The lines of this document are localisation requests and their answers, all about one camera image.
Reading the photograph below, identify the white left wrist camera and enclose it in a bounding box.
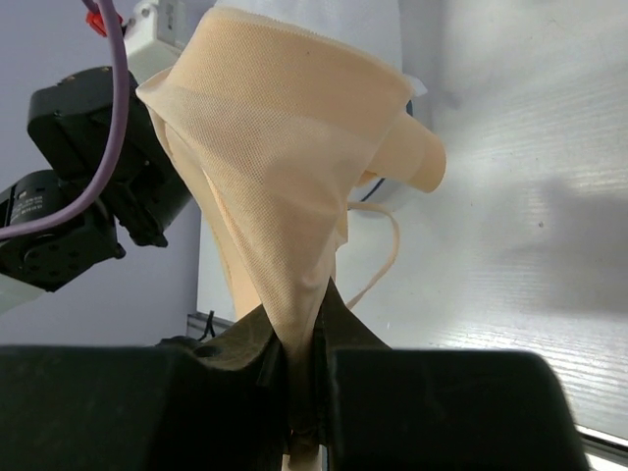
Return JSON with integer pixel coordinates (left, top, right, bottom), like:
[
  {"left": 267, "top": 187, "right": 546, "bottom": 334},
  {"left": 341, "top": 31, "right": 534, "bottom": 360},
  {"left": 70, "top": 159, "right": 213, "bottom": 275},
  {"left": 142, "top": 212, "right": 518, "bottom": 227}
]
[{"left": 124, "top": 0, "right": 215, "bottom": 84}]

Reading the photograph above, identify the aluminium frame rail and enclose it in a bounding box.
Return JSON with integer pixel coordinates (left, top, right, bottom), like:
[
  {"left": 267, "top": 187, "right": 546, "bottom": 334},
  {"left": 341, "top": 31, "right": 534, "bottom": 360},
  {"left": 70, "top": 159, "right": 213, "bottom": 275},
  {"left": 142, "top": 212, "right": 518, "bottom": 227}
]
[{"left": 187, "top": 311, "right": 627, "bottom": 470}]

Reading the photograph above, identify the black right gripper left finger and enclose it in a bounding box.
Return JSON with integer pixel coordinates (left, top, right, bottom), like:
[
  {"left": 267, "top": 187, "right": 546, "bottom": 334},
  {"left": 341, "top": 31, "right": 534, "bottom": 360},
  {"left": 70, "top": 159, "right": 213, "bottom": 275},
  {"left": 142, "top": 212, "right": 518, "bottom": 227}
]
[{"left": 195, "top": 306, "right": 288, "bottom": 470}]

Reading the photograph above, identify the beige bra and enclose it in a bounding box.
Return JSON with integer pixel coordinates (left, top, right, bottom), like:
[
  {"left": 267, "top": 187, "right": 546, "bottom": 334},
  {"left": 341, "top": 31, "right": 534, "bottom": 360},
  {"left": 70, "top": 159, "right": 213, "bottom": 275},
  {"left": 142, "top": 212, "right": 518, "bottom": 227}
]
[{"left": 137, "top": 1, "right": 445, "bottom": 470}]

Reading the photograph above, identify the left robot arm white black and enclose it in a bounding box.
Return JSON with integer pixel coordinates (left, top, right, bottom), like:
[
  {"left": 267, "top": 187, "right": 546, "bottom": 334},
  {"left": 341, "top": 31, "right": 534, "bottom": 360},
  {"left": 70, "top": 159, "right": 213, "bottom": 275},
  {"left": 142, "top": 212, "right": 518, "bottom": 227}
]
[{"left": 1, "top": 67, "right": 190, "bottom": 312}]

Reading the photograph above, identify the grey trimmed mesh laundry bag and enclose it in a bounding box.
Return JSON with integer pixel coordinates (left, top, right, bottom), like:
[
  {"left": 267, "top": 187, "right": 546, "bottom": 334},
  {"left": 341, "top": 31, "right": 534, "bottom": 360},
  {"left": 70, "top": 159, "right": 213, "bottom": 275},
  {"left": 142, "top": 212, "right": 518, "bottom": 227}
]
[{"left": 215, "top": 0, "right": 457, "bottom": 212}]

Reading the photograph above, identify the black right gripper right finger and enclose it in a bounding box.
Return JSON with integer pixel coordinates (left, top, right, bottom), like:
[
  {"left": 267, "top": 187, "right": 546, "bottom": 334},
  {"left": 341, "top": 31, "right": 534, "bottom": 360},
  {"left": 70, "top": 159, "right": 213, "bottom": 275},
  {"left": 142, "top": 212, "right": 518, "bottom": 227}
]
[{"left": 311, "top": 282, "right": 391, "bottom": 470}]

